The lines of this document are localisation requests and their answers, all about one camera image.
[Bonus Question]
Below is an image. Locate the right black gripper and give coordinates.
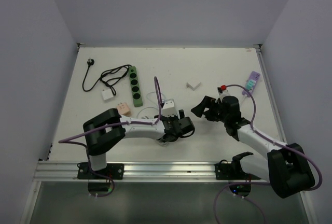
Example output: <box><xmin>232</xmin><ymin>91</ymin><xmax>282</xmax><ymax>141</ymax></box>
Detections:
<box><xmin>191</xmin><ymin>95</ymin><xmax>229</xmax><ymax>123</ymax></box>

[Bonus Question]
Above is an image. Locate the white charger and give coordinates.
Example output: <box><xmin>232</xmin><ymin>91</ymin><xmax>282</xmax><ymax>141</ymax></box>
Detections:
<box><xmin>186</xmin><ymin>80</ymin><xmax>201</xmax><ymax>91</ymax></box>

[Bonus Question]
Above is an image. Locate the pink cube adapter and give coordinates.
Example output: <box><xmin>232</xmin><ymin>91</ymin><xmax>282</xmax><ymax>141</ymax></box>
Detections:
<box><xmin>117</xmin><ymin>102</ymin><xmax>131</xmax><ymax>117</ymax></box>

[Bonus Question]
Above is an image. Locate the purple power strip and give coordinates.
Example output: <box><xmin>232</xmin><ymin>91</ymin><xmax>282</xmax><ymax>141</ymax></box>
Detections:
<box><xmin>242</xmin><ymin>71</ymin><xmax>261</xmax><ymax>97</ymax></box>

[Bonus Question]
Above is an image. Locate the green power strip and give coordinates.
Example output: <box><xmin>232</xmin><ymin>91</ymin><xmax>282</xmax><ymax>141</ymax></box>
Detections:
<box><xmin>128</xmin><ymin>66</ymin><xmax>143</xmax><ymax>107</ymax></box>

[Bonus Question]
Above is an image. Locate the white charger plug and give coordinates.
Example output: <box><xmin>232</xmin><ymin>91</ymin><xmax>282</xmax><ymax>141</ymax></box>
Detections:
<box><xmin>101</xmin><ymin>89</ymin><xmax>114</xmax><ymax>102</ymax></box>

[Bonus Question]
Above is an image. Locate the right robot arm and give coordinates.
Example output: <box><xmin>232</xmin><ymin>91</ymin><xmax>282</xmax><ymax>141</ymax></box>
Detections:
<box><xmin>191</xmin><ymin>96</ymin><xmax>315</xmax><ymax>198</ymax></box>

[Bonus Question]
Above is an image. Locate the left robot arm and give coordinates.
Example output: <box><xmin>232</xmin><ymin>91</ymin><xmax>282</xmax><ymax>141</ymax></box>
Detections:
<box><xmin>83</xmin><ymin>108</ymin><xmax>195</xmax><ymax>179</ymax></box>

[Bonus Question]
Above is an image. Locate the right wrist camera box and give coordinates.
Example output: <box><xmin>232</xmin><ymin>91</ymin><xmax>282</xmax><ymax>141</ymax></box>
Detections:
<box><xmin>217</xmin><ymin>85</ymin><xmax>231</xmax><ymax>102</ymax></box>

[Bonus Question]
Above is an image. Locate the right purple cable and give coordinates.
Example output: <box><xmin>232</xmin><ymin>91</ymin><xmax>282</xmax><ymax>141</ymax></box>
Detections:
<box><xmin>213</xmin><ymin>83</ymin><xmax>324</xmax><ymax>224</ymax></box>

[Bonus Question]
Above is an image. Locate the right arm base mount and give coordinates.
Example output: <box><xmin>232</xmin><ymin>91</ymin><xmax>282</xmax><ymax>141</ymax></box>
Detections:
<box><xmin>214</xmin><ymin>151</ymin><xmax>260</xmax><ymax>180</ymax></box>

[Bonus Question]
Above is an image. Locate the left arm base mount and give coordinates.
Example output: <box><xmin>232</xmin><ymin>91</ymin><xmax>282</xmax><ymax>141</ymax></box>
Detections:
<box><xmin>77</xmin><ymin>162</ymin><xmax>125</xmax><ymax>180</ymax></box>

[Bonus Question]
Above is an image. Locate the black power cord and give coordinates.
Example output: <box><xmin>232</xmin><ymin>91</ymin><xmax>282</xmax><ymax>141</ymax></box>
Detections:
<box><xmin>82</xmin><ymin>58</ymin><xmax>133</xmax><ymax>97</ymax></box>

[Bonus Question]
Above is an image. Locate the aluminium front rail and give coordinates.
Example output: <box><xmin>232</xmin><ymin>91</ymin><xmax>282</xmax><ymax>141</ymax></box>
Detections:
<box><xmin>33</xmin><ymin>161</ymin><xmax>270</xmax><ymax>183</ymax></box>

